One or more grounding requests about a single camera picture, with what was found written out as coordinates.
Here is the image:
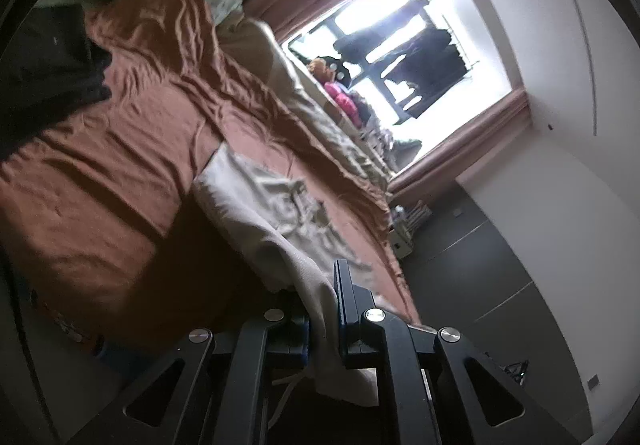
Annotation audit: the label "beige duvet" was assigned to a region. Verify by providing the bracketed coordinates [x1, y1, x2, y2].
[220, 17, 396, 196]

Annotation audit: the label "dark hanging garments bunch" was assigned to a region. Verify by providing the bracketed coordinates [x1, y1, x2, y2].
[382, 27, 473, 120]

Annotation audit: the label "pink plush toy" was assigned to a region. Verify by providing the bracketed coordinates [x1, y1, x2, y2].
[324, 81, 361, 123]

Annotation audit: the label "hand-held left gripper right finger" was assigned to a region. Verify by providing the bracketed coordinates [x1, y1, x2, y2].
[332, 259, 593, 445]

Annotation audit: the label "orange plush toy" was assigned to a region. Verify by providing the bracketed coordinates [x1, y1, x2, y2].
[307, 57, 336, 83]

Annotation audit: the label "window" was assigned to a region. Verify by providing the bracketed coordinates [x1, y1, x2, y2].
[280, 0, 526, 170]

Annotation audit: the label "beige jacket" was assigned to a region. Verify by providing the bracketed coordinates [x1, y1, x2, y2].
[192, 150, 381, 431]

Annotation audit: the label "white rack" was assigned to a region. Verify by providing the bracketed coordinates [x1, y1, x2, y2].
[395, 205, 433, 236]

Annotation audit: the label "black plush toy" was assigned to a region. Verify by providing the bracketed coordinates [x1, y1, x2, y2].
[320, 55, 358, 86]

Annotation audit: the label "dark hanging garment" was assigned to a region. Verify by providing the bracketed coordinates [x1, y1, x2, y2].
[332, 0, 431, 70]

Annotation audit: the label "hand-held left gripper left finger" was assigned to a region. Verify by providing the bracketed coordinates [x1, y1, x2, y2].
[65, 307, 311, 445]

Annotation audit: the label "bed with brown sheet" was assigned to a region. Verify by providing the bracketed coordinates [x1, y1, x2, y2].
[0, 0, 421, 356]

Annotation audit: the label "white nightstand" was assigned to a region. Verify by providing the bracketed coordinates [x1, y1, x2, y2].
[387, 220, 426, 258]

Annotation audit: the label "black folded clothes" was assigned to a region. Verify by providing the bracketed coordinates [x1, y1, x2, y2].
[0, 2, 113, 150]

